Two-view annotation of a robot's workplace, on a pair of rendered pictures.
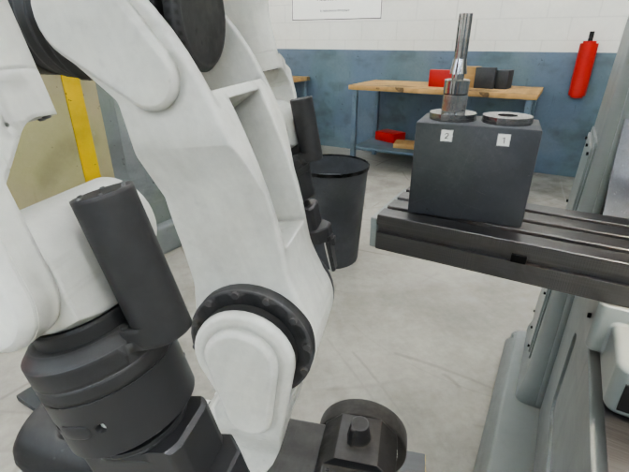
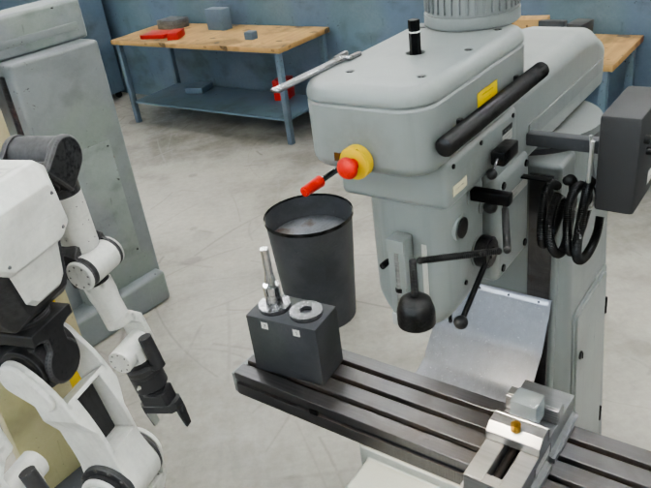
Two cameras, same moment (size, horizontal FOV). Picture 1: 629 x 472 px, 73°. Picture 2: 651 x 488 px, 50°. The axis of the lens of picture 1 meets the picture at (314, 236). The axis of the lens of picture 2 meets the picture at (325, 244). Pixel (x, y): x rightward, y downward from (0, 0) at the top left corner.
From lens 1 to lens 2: 134 cm
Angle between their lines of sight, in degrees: 9
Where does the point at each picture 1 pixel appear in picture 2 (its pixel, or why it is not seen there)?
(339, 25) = not seen: outside the picture
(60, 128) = not seen: hidden behind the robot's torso
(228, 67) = (87, 358)
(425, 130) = (252, 320)
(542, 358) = not seen: hidden behind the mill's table
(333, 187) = (307, 247)
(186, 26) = (56, 376)
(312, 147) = (154, 363)
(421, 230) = (260, 386)
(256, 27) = (109, 310)
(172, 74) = (51, 403)
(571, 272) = (342, 422)
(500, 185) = (303, 359)
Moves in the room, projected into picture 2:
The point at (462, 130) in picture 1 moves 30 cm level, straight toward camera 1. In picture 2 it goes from (272, 323) to (212, 397)
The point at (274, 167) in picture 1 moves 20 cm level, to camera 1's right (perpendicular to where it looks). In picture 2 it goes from (113, 404) to (197, 402)
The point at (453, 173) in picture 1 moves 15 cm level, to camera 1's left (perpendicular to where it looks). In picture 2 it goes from (275, 349) to (222, 350)
